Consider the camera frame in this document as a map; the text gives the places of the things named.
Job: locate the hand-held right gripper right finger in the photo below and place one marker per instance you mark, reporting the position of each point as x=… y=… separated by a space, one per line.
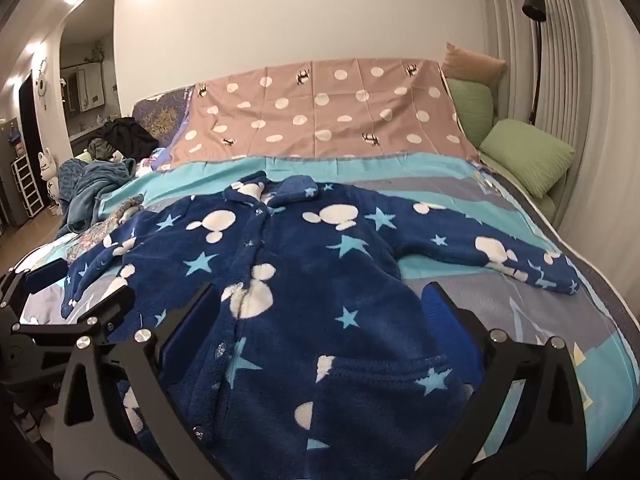
x=444 y=321

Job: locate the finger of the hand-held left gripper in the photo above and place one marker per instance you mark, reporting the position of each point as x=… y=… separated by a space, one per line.
x=112 y=307
x=45 y=273

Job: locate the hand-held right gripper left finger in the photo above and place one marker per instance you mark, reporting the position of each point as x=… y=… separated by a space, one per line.
x=186 y=330

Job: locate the blue star-print fleece pajama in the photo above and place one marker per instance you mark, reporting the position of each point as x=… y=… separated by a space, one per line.
x=310 y=280

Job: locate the floral patterned cloth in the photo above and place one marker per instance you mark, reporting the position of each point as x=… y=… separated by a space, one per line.
x=100 y=230

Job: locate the white shelf rack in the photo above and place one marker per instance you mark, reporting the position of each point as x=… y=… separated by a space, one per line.
x=27 y=185

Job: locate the teal fleece blanket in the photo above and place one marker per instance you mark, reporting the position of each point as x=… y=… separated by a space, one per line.
x=90 y=180

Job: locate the white cat figurine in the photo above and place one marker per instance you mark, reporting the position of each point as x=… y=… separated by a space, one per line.
x=47 y=165

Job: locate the teal and grey bed sheet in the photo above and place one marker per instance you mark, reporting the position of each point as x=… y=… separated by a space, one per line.
x=450 y=200

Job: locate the camouflage garment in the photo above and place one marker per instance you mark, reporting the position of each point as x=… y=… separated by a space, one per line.
x=102 y=149

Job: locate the black clothing pile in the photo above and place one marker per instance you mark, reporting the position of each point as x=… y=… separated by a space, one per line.
x=127 y=135

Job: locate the green pillow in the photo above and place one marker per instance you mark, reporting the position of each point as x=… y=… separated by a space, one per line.
x=472 y=110
x=525 y=155

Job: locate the purple patterned cloth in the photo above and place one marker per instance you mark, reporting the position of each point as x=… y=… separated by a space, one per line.
x=160 y=115

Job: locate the pink polka-dot blanket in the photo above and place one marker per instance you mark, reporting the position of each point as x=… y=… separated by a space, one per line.
x=325 y=120

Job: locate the brown pillow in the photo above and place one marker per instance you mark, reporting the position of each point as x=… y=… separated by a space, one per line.
x=472 y=65

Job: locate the white pleated curtain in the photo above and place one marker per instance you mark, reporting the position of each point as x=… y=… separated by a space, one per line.
x=590 y=85

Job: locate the black floor lamp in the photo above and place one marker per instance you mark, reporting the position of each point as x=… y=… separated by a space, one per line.
x=534 y=5

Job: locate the white wall clock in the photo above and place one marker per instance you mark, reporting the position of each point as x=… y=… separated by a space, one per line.
x=41 y=85

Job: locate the mirrored wall cabinet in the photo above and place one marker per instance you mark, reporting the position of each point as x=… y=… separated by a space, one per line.
x=87 y=87

